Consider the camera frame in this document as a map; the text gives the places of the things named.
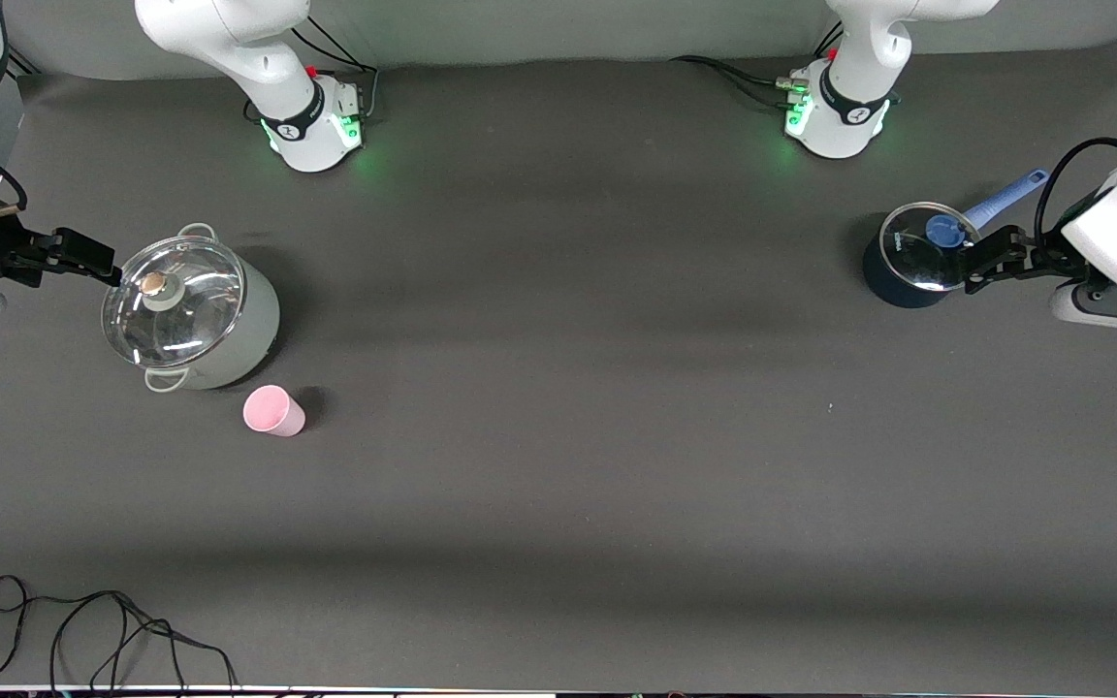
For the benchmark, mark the glass lid with wooden knob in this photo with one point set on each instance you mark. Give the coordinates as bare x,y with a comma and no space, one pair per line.
180,310

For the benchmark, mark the pink plastic cup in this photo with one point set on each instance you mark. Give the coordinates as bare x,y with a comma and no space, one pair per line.
272,412

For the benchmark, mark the glass lid with blue knob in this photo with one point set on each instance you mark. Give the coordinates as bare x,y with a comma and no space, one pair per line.
912,257

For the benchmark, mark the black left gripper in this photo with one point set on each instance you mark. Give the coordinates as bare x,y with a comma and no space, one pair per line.
1045,260

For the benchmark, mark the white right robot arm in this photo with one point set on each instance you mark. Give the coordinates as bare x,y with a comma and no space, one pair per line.
258,58

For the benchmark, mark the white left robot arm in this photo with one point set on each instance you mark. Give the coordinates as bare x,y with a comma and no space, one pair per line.
859,58

